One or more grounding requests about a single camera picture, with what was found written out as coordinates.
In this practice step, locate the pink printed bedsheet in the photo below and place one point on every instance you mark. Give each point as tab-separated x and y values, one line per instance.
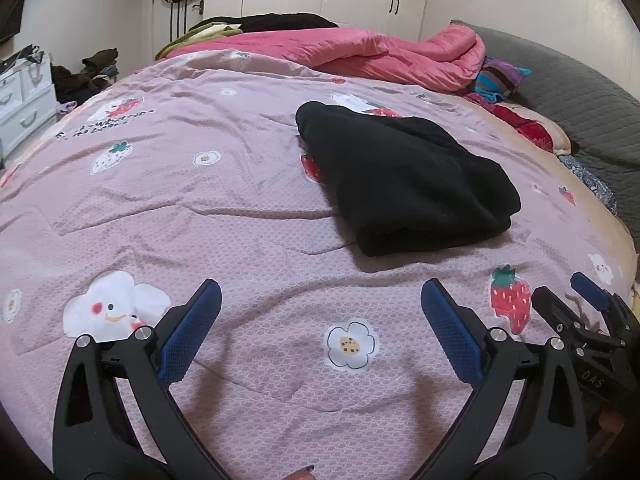
200	210

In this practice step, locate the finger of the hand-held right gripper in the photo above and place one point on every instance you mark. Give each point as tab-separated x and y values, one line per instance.
592	290
555	310

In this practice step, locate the lilac cloth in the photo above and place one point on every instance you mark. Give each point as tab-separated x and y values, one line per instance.
67	106

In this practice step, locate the black sweater with orange cuffs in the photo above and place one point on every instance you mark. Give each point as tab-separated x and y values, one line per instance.
410	185

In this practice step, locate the tan blanket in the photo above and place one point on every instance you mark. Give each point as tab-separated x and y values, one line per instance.
540	170

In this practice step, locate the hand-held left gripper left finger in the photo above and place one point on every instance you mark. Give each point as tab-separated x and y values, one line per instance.
192	322

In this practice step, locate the green blanket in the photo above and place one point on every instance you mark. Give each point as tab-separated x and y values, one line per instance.
195	40

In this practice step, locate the pile of dark clothes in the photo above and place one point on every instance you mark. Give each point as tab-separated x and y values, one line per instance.
85	77

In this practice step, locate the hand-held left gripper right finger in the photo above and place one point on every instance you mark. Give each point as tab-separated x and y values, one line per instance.
450	330

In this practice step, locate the black bag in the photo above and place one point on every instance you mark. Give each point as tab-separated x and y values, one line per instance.
22	55

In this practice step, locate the blue patterned cloth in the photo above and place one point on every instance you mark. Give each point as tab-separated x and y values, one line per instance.
590	185

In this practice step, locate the pink quilt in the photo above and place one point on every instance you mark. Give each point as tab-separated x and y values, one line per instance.
375	55

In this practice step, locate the red pillow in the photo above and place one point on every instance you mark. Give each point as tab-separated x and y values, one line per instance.
530	127

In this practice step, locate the person's left hand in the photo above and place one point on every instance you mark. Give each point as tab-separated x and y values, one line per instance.
302	474

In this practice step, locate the grey quilted headboard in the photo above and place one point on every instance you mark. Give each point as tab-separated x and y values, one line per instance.
590	100

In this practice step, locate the striped purple pillow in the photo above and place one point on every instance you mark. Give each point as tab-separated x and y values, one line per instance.
500	80

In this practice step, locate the black television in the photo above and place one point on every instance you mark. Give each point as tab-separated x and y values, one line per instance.
12	20

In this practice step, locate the white drawer cabinet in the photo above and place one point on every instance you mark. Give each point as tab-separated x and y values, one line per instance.
25	105

